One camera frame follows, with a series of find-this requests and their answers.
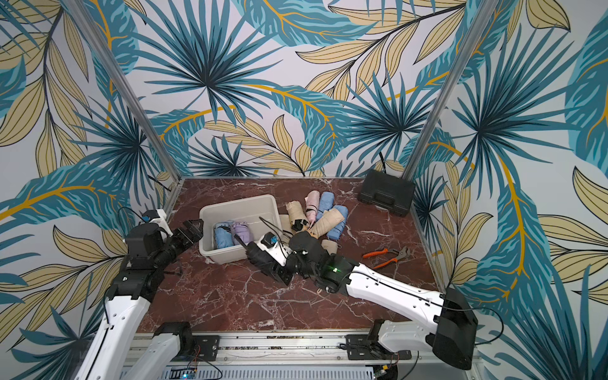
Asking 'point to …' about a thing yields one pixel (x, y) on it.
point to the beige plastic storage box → (247, 209)
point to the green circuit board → (182, 373)
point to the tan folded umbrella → (329, 219)
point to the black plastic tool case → (387, 191)
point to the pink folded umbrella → (312, 203)
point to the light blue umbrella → (223, 235)
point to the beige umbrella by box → (298, 218)
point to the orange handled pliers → (403, 252)
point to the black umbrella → (260, 257)
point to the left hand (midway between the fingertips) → (195, 230)
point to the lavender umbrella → (241, 229)
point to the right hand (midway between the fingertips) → (264, 259)
